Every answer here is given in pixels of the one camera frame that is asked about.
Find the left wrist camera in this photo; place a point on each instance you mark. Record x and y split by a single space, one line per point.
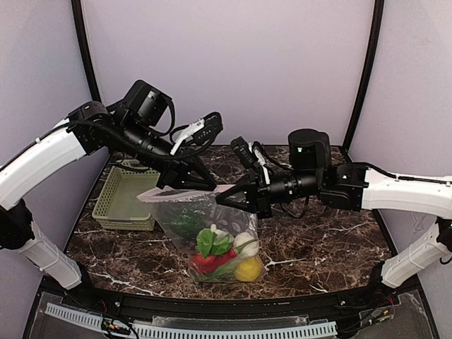
200 132

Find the white slotted cable duct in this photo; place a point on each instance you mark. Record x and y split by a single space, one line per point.
171 327

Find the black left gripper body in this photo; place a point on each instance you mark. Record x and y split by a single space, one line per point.
173 172

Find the red chili pepper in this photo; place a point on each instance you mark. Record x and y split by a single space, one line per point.
210 263

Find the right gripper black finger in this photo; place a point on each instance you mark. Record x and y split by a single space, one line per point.
241 204
237 192

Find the white garlic toy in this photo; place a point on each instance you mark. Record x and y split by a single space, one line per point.
221 236

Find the black frame post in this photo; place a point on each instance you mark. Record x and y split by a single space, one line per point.
367 69
82 38

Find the green bell pepper toy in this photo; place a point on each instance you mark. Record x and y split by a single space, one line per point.
184 220

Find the black front table rail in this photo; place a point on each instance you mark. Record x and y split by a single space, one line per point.
292 289

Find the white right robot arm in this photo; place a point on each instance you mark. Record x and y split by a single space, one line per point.
348 186

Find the green leafy vegetable toy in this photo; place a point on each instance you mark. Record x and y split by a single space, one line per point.
245 244

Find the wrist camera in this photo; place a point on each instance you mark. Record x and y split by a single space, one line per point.
250 157
200 132

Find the green perforated plastic basket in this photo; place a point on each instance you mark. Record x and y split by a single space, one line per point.
117 206

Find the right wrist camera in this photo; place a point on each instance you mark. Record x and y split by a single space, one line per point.
250 157

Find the clear zip top bag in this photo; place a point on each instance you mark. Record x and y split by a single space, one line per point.
161 202

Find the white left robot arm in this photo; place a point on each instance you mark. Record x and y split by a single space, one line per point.
128 126

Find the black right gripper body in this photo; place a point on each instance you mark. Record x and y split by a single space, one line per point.
260 193

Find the black right frame post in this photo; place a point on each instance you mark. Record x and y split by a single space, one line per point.
367 69

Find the black left frame post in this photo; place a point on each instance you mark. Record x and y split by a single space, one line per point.
82 38

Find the yellow lemon toy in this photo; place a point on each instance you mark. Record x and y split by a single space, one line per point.
249 270

